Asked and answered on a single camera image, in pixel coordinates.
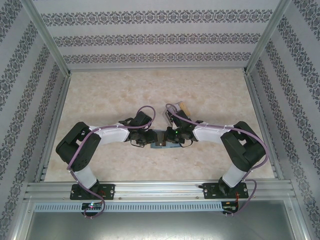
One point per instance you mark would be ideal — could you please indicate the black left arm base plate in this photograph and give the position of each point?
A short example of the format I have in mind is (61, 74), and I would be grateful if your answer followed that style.
(110, 191)

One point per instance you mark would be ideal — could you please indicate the aluminium side rail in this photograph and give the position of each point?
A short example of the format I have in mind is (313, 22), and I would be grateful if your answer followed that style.
(262, 125)
(54, 125)

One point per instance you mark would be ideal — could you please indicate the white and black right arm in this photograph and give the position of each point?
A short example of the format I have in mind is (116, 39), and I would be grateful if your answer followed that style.
(252, 160)

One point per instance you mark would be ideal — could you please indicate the blue leather card holder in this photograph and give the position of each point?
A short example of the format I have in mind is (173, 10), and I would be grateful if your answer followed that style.
(175, 145)

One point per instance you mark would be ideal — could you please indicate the black credit card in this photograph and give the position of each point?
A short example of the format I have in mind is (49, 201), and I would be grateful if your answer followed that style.
(160, 140)

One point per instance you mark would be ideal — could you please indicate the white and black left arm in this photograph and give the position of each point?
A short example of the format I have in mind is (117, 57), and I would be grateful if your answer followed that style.
(75, 160)

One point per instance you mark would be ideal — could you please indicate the gold card stack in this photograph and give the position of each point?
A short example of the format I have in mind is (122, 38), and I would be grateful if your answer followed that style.
(185, 107)

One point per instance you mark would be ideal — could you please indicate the grey sheet metal tray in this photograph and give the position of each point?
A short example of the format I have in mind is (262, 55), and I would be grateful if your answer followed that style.
(160, 227)

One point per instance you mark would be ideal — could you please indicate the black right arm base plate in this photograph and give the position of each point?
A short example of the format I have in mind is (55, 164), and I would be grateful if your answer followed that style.
(210, 191)

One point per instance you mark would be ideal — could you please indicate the aluminium mounting rail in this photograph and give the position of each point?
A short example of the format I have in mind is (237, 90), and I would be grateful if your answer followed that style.
(155, 191)

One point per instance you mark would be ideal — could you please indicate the aluminium frame post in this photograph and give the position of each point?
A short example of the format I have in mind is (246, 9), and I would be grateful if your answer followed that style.
(47, 35)
(268, 35)

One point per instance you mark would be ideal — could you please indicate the clear plastic card box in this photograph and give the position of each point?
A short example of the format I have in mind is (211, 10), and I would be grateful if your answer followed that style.
(168, 118)

